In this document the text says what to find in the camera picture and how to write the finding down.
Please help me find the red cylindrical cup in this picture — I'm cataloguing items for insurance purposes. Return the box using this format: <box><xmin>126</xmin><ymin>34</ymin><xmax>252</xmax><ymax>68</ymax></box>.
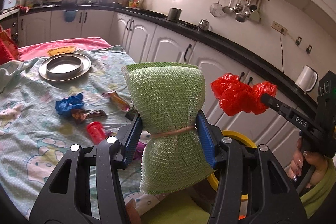
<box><xmin>86</xmin><ymin>121</ymin><xmax>107</xmax><ymax>145</ymax></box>

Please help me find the red plastic bag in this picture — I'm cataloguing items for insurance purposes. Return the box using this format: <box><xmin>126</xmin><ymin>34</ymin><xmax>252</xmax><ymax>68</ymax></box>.
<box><xmin>210</xmin><ymin>73</ymin><xmax>277</xmax><ymax>117</ymax></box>

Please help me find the brown snack wrapper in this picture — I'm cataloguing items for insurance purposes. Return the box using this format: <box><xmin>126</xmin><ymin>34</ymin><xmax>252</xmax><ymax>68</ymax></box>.
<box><xmin>70</xmin><ymin>109</ymin><xmax>107</xmax><ymax>124</ymax></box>

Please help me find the purple snack wrapper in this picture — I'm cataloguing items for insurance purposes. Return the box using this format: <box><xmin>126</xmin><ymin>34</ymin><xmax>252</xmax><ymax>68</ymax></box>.
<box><xmin>133</xmin><ymin>141</ymin><xmax>146</xmax><ymax>161</ymax></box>

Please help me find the blue plastic bag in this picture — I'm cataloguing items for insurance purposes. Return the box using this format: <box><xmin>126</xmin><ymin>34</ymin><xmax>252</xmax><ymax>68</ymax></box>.
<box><xmin>55</xmin><ymin>93</ymin><xmax>84</xmax><ymax>118</ymax></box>

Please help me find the green mesh scrubber bundle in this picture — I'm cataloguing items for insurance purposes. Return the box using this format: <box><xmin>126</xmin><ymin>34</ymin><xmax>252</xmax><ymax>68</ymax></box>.
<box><xmin>122</xmin><ymin>62</ymin><xmax>213</xmax><ymax>195</ymax></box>

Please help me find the yellow rim trash bin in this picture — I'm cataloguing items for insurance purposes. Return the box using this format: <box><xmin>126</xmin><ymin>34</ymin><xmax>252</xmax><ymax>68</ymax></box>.
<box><xmin>207</xmin><ymin>130</ymin><xmax>258</xmax><ymax>201</ymax></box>

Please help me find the right hand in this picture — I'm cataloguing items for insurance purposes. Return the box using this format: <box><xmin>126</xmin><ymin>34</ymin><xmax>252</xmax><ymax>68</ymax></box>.
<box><xmin>287</xmin><ymin>138</ymin><xmax>328</xmax><ymax>189</ymax></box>

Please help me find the left hand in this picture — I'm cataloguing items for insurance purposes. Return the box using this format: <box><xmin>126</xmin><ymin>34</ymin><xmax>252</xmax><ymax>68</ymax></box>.
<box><xmin>126</xmin><ymin>198</ymin><xmax>141</xmax><ymax>224</ymax></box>

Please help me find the white electric kettle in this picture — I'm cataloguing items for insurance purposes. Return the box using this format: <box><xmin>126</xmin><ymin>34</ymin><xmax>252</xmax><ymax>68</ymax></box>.
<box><xmin>295</xmin><ymin>65</ymin><xmax>318</xmax><ymax>93</ymax></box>

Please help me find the hello kitty green blanket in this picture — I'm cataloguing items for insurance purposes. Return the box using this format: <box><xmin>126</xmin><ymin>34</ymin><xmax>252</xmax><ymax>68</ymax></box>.
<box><xmin>0</xmin><ymin>44</ymin><xmax>169</xmax><ymax>221</ymax></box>

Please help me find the orange snack wrapper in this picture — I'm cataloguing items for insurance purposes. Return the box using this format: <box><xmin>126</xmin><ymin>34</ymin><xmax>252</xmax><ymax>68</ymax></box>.
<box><xmin>102</xmin><ymin>90</ymin><xmax>131</xmax><ymax>112</ymax></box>

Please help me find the metal plate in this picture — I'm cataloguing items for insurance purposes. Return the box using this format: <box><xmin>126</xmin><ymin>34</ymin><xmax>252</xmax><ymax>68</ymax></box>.
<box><xmin>39</xmin><ymin>53</ymin><xmax>92</xmax><ymax>82</ymax></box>

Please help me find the metal bowl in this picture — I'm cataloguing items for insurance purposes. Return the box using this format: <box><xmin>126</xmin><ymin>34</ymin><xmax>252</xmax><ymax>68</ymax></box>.
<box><xmin>46</xmin><ymin>55</ymin><xmax>83</xmax><ymax>80</ymax></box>

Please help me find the small steel teapot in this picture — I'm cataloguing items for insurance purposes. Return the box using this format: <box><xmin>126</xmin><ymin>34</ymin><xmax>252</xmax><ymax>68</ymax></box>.
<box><xmin>198</xmin><ymin>19</ymin><xmax>210</xmax><ymax>32</ymax></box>

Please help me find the pink bed sheet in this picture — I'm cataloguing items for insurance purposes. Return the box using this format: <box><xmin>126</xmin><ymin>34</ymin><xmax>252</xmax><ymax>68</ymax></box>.
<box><xmin>18</xmin><ymin>37</ymin><xmax>111</xmax><ymax>61</ymax></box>

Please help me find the red floral pillow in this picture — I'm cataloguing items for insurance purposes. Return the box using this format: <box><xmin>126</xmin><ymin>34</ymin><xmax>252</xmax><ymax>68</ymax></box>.
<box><xmin>0</xmin><ymin>26</ymin><xmax>19</xmax><ymax>65</ymax></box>

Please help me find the dark metal canister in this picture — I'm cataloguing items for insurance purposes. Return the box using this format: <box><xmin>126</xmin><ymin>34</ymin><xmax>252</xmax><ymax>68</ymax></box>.
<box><xmin>167</xmin><ymin>7</ymin><xmax>182</xmax><ymax>22</ymax></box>

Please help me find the blue hanging basket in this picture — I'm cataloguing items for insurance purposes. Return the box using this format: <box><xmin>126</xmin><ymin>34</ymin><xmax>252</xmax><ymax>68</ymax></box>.
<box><xmin>63</xmin><ymin>10</ymin><xmax>78</xmax><ymax>23</ymax></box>

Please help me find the hanging wire strainer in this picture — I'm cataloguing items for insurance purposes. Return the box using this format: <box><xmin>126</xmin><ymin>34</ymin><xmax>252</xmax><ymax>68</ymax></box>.
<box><xmin>209</xmin><ymin>2</ymin><xmax>225</xmax><ymax>18</ymax></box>

